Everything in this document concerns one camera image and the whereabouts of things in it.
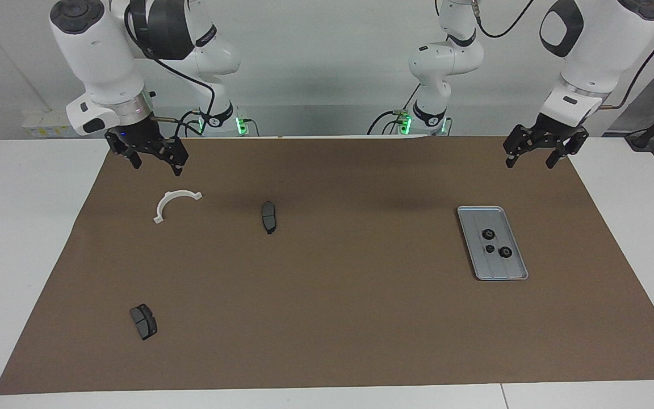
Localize white wall socket box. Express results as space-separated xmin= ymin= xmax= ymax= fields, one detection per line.
xmin=22 ymin=110 xmax=86 ymax=139

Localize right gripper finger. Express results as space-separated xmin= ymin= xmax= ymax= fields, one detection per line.
xmin=106 ymin=132 xmax=141 ymax=170
xmin=157 ymin=139 xmax=188 ymax=176

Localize black base cables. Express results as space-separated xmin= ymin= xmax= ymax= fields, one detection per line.
xmin=367 ymin=85 xmax=421 ymax=136
xmin=175 ymin=111 xmax=203 ymax=137

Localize single grey brake pad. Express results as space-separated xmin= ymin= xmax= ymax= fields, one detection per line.
xmin=261 ymin=201 xmax=278 ymax=235

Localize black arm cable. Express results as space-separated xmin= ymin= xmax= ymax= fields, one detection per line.
xmin=472 ymin=0 xmax=654 ymax=110
xmin=124 ymin=6 xmax=217 ymax=140

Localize stacked grey brake pads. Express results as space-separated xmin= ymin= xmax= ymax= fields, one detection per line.
xmin=129 ymin=303 xmax=158 ymax=341

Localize brown table mat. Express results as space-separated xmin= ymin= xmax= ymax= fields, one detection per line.
xmin=0 ymin=135 xmax=654 ymax=395

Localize black right base cables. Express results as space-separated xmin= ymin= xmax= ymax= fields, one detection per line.
xmin=175 ymin=111 xmax=203 ymax=137

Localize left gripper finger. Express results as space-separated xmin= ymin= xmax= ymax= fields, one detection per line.
xmin=503 ymin=126 xmax=532 ymax=169
xmin=546 ymin=131 xmax=589 ymax=170

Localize silver metal tray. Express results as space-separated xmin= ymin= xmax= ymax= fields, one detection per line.
xmin=456 ymin=206 xmax=529 ymax=281

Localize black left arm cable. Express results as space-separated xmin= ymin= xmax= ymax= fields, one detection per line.
xmin=472 ymin=0 xmax=654 ymax=110

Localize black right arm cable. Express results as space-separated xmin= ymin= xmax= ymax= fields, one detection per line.
xmin=124 ymin=6 xmax=217 ymax=140

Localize black left base cables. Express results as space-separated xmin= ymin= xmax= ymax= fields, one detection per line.
xmin=367 ymin=85 xmax=421 ymax=136

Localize white curved plastic bracket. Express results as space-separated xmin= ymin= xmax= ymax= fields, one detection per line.
xmin=153 ymin=191 xmax=203 ymax=224

